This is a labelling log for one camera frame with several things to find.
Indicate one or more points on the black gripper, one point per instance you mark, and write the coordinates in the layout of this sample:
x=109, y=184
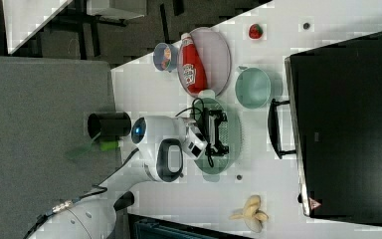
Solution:
x=212, y=122

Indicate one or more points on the light green strainer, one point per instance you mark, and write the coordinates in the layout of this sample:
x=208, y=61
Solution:
x=230, y=134

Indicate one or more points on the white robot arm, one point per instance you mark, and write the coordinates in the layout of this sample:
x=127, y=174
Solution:
x=161, y=144

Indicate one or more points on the light green mug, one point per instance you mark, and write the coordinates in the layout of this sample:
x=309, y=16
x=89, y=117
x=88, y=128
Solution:
x=253, y=87

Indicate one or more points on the red ketchup bottle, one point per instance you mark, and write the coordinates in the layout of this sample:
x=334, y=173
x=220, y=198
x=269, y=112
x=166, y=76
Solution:
x=193, y=68

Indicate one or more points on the grey round plate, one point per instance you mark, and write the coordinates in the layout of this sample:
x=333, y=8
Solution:
x=215, y=56

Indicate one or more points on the toy strawberry in bowl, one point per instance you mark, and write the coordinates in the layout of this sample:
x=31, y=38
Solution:
x=165, y=64

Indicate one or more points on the toy orange slice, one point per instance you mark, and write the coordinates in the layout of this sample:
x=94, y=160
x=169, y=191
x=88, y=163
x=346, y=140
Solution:
x=167, y=53

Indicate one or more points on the small blue bowl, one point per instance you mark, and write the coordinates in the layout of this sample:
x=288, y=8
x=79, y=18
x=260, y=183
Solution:
x=158, y=57

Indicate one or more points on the toy red strawberry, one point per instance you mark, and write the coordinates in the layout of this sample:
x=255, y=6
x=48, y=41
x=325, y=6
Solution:
x=255, y=32

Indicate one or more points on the black cylinder base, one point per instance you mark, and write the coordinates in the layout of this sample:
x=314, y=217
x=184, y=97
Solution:
x=109, y=125

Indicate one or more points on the peeled toy banana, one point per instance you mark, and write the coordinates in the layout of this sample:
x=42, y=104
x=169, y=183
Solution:
x=252, y=214

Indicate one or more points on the black toaster oven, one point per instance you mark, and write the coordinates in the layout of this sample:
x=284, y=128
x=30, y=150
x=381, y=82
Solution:
x=335, y=102

